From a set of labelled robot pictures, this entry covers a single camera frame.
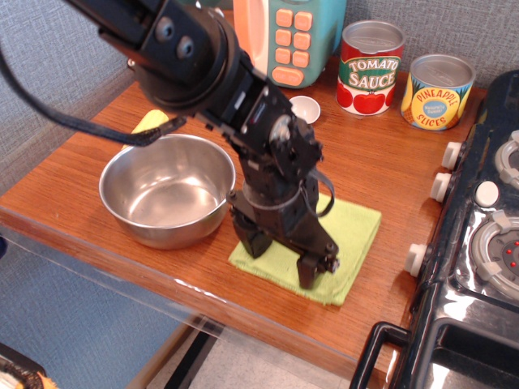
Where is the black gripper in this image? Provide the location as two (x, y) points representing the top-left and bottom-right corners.
(226, 173), (340, 289)

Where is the green towel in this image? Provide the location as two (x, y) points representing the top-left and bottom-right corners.
(229, 199), (382, 306)

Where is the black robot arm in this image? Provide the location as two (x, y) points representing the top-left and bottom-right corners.
(74, 1), (339, 289)

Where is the stainless steel bowl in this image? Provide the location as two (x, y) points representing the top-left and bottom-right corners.
(99, 134), (236, 250)

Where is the white stove knob lower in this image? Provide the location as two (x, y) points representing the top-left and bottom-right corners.
(404, 243), (427, 277)

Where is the white stove knob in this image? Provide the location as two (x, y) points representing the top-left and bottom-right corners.
(404, 243), (427, 277)
(441, 142), (463, 170)
(430, 173), (452, 203)

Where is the white stove knob middle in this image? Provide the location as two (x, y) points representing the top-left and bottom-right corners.
(430, 173), (452, 203)

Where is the yellow toy corn cob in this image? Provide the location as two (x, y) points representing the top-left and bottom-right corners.
(123, 109), (169, 147)

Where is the black toy stove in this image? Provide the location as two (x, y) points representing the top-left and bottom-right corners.
(388, 71), (518, 388)

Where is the white stove knob upper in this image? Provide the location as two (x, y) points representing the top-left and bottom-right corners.
(441, 142), (463, 170)

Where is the tomato sauce can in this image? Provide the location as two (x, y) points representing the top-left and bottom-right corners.
(336, 19), (405, 116)

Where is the toy microwave teal and orange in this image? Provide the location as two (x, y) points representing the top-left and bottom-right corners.
(233, 0), (347, 89)

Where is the pineapple slices can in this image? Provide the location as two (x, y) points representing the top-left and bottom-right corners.
(401, 53), (476, 131)

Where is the black oven door handle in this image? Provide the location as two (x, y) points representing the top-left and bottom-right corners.
(350, 321), (410, 389)

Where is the white spoon with blue handle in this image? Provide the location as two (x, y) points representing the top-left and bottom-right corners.
(290, 95), (321, 124)

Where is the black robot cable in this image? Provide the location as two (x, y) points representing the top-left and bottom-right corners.
(0, 38), (188, 147)

